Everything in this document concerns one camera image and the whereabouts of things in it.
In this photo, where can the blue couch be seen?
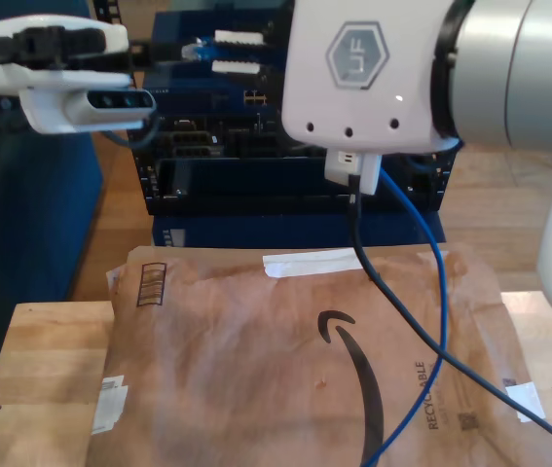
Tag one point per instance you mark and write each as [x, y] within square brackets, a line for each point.
[37, 243]

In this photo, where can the white paper label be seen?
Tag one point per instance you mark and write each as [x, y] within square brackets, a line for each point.
[110, 408]

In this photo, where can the black rack server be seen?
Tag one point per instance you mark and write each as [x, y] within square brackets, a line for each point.
[236, 141]

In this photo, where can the dark blue base box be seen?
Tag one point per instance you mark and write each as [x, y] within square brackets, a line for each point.
[256, 231]

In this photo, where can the small white tape piece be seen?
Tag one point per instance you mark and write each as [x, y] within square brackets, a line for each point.
[524, 396]

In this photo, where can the blue network switch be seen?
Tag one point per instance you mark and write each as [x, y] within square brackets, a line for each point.
[183, 97]

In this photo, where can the brown packing paper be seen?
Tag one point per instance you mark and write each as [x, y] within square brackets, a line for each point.
[256, 389]

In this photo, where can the long white tape strip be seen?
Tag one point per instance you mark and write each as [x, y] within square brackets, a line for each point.
[314, 262]

